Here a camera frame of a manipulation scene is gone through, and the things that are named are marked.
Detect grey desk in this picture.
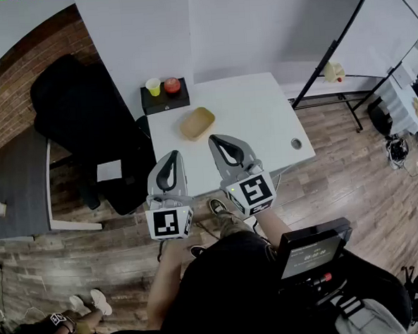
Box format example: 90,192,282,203
0,123,104,240

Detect black office chair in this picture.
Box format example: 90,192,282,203
28,49,159,222

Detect red apple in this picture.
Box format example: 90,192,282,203
163,76,182,95

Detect black and white cable bundle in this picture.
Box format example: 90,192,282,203
384,137,411,171

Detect person's left black sneaker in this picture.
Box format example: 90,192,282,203
189,244,208,260

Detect black round stool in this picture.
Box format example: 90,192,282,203
366,95,395,138

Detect grey strapped bag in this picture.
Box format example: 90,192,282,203
331,290,407,334

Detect tan shallow bowl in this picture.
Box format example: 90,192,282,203
178,105,218,143

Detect person's black shirt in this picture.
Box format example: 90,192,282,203
99,219,414,334

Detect person's right black sneaker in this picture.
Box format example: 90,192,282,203
207,197,229,217

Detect black flat box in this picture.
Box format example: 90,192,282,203
140,77,192,117

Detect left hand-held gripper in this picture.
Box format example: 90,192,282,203
141,149,197,244

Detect person's left forearm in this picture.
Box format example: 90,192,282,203
142,237,191,332

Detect white plastic jug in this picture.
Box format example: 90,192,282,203
322,59,346,85

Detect yellow paper cup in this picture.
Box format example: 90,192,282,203
145,77,162,98

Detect white paper sheet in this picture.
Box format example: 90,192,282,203
96,159,123,183

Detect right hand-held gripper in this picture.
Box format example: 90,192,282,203
207,130,278,223

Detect black chest-mounted screen device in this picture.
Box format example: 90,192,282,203
274,216,358,309

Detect whiteboard with black stand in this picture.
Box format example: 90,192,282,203
285,0,418,137

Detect white draped table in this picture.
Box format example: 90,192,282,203
379,61,418,137

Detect person's right forearm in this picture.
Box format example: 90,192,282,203
253,209,290,251

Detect person's camouflage trousers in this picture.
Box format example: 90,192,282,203
214,208,257,242

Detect person's black sneaker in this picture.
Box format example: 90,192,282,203
207,197,229,217
189,244,208,260

